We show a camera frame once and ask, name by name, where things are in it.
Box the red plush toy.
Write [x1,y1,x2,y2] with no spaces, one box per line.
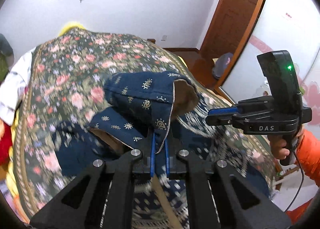
[0,121,13,165]

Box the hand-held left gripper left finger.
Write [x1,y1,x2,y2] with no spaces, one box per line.
[29,135,157,229]

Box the navy patterned hooded jacket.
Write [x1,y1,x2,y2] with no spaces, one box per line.
[56,70,273,229]

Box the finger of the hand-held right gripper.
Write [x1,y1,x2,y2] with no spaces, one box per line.
[208,107,241,116]
[205,114,235,127]

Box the yellow pillow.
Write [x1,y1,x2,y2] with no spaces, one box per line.
[58,21,87,36]

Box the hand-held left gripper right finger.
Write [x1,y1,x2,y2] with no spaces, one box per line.
[164,142,292,229]

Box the wooden room door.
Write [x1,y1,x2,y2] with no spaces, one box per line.
[199,0,267,60]

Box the yellow cartoon bed sheet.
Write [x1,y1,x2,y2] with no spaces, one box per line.
[0,116,27,221]

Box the grey trash bin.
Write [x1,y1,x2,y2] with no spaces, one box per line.
[212,52,233,80]

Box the floral blanket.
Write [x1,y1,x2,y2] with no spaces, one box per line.
[11,27,277,221]

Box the wooden bed frame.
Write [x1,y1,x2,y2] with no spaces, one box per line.
[147,38,235,103]

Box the green patterned cabinet cover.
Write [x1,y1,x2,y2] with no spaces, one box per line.
[0,52,9,83]

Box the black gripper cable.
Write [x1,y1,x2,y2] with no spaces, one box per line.
[284,141,305,212]

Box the white cloth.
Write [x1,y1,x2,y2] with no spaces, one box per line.
[0,46,35,125]

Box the grey neck pillow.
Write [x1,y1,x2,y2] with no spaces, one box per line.
[0,33,13,57]

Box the person's right hand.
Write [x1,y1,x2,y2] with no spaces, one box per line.
[269,133,292,161]

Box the person's right forearm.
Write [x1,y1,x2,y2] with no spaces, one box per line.
[294,128,320,187]

